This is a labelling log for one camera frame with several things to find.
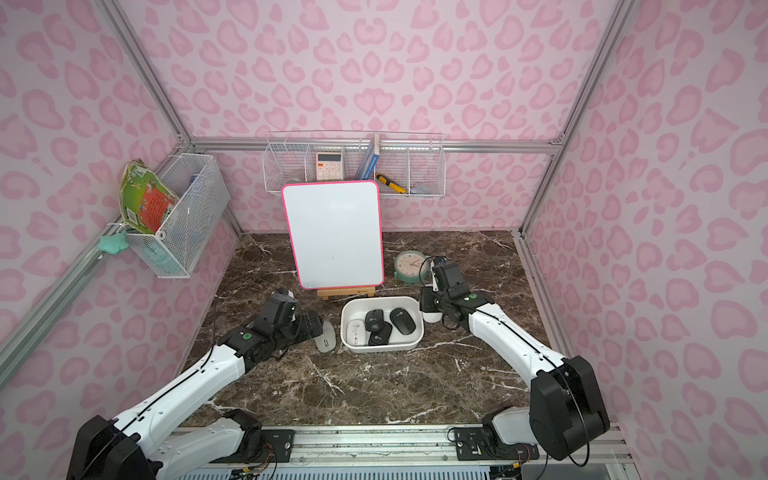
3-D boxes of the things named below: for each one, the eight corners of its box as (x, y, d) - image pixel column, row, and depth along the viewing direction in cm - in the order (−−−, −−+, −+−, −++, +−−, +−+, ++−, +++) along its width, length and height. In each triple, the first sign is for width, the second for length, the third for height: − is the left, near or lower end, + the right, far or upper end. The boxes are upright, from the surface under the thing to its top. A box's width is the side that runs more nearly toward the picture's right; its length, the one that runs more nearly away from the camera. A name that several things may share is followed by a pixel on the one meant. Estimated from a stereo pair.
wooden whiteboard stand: (321, 299, 103) (317, 290, 98) (321, 295, 104) (318, 286, 99) (375, 299, 103) (374, 290, 98) (375, 295, 104) (374, 286, 99)
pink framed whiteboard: (301, 295, 103) (269, 225, 77) (311, 254, 115) (286, 182, 89) (383, 295, 103) (377, 225, 77) (384, 254, 115) (380, 181, 89)
